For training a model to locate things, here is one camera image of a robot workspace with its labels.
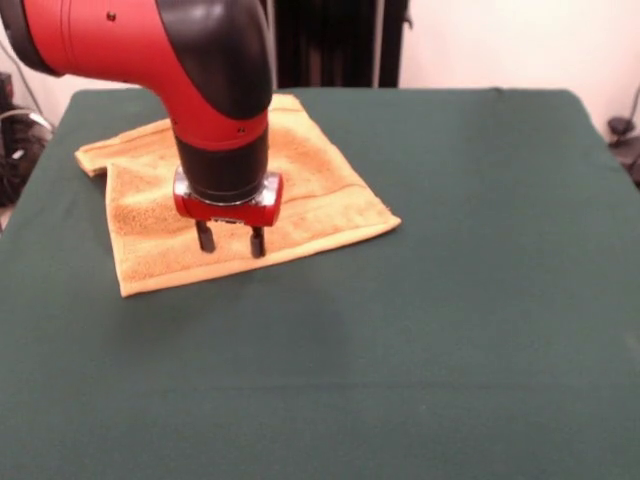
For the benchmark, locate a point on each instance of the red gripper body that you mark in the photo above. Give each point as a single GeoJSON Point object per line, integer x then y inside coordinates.
{"type": "Point", "coordinates": [227, 212]}

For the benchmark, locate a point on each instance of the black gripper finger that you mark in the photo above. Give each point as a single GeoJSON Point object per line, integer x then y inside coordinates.
{"type": "Point", "coordinates": [205, 237]}
{"type": "Point", "coordinates": [257, 245]}

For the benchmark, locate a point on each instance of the yellow terry towel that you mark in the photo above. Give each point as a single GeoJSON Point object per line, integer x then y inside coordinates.
{"type": "Point", "coordinates": [325, 200]}

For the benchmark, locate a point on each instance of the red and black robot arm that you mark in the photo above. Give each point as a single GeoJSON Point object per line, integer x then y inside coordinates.
{"type": "Point", "coordinates": [150, 60]}

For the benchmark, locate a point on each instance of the dark green table cloth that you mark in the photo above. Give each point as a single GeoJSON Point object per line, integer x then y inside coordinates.
{"type": "Point", "coordinates": [400, 350]}

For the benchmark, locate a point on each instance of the black clamp stand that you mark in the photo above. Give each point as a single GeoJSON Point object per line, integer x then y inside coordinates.
{"type": "Point", "coordinates": [620, 125]}

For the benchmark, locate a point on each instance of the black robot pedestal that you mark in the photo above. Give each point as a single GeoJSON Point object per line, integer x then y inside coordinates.
{"type": "Point", "coordinates": [340, 45]}

